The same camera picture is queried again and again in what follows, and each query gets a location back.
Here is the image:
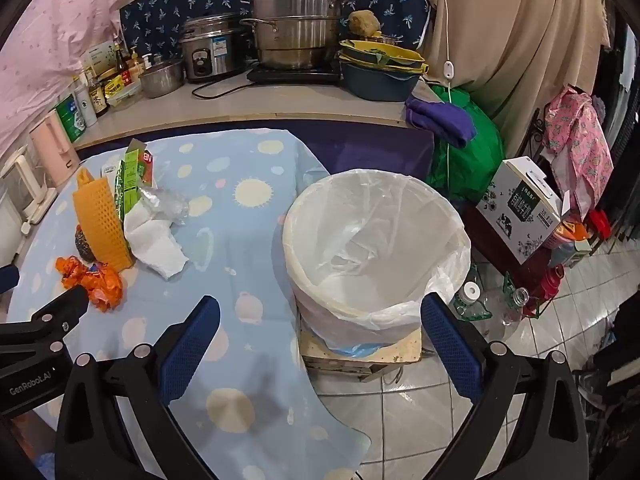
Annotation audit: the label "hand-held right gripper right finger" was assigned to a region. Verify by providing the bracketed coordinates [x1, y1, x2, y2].
[421, 292, 591, 480]

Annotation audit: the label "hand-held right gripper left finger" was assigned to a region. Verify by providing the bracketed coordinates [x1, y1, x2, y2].
[54, 296, 221, 480]

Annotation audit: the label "orange plastic bag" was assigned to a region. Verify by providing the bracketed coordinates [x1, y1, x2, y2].
[55, 255, 123, 314]

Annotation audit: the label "orange foam mesh net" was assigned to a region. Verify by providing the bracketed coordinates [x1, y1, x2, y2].
[73, 167, 134, 271]

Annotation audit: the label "white paper towel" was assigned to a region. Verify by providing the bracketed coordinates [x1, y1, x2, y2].
[124, 205, 190, 279]

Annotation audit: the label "white trash bin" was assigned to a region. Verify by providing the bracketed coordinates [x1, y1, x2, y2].
[282, 169, 472, 361]
[282, 169, 472, 333]

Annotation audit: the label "green toothpaste box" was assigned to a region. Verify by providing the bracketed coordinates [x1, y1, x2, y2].
[102, 160, 143, 226]

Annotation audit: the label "clear plastic wrap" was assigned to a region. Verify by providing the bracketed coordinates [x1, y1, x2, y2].
[137, 180, 192, 227]

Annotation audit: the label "green orange long box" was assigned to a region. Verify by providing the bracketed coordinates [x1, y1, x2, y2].
[124, 140, 157, 187]

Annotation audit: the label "worn wooden stool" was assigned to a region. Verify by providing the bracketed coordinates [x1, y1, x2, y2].
[300, 325, 426, 382]

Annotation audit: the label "clear bottle white cap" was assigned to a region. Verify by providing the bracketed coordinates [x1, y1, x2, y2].
[452, 280, 494, 322]

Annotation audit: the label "white plastic storage box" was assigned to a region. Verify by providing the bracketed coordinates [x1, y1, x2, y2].
[0, 180, 27, 261]

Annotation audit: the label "clear bottle open neck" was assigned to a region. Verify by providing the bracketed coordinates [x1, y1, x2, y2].
[500, 272, 542, 341]

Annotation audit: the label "white electric kettle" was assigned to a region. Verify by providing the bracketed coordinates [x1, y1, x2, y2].
[0, 147, 58, 224]

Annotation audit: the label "dark wooden side table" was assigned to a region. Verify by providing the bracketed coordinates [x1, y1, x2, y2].
[460, 200, 551, 283]

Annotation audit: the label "blue planet print cloth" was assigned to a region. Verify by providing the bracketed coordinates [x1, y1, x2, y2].
[7, 127, 373, 480]

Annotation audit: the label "red thermos flask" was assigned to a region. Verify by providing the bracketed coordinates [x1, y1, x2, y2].
[525, 264, 566, 319]

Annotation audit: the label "pink electric kettle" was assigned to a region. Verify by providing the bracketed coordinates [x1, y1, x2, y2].
[29, 112, 81, 186]

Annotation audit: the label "white printed cardboard box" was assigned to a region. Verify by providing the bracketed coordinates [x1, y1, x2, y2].
[475, 156, 574, 266]

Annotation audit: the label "green white canister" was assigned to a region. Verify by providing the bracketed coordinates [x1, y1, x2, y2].
[55, 94, 87, 144]

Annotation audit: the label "white plastic bottle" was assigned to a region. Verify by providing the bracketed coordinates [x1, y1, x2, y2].
[74, 80, 99, 128]

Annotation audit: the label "green plastic bag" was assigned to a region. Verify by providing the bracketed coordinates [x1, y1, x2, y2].
[425, 85, 506, 207]

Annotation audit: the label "red plastic stool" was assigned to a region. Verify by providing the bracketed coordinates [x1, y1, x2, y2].
[587, 209, 614, 239]

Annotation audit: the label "dark sauce bottle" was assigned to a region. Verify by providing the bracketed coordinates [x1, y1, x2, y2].
[89, 77, 109, 119]

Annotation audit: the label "clear food container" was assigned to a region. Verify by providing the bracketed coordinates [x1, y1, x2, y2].
[107, 82, 144, 109]

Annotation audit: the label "yellow seasoning packets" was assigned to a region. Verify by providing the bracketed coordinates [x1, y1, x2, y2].
[102, 72, 127, 99]

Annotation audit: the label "purple cloth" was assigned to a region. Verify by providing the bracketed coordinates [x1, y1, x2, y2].
[405, 92, 477, 149]

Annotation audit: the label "white green box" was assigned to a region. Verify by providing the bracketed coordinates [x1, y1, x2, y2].
[82, 40, 118, 79]

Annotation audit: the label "pink pineapple print cloth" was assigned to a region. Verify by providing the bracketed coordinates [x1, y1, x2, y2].
[542, 87, 614, 221]

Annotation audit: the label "tall dark glass bottle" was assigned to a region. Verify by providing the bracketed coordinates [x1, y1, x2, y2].
[112, 40, 131, 86]

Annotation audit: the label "pink dotted curtain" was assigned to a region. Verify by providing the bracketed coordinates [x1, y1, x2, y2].
[0, 0, 168, 147]

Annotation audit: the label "small steel pot with lid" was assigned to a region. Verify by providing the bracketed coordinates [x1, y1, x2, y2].
[139, 58, 185, 99]

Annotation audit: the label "black induction cooktop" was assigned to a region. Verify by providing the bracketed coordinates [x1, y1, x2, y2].
[246, 62, 344, 86]

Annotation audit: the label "steel rice cooker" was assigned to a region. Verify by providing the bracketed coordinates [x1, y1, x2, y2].
[179, 12, 251, 84]

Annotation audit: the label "yellow dishes stack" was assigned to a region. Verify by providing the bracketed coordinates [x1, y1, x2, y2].
[339, 39, 431, 77]

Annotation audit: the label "beige curtain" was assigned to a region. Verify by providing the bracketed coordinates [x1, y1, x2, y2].
[414, 0, 612, 153]

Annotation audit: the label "brown loofah sponge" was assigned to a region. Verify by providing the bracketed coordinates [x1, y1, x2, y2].
[348, 10, 382, 39]

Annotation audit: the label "large stainless steamer pot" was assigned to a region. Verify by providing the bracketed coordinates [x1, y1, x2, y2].
[240, 0, 362, 71]

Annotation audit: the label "black power cord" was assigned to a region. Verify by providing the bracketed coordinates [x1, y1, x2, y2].
[191, 79, 252, 101]

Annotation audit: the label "white cable with switch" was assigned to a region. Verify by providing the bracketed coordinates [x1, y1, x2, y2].
[439, 0, 458, 191]

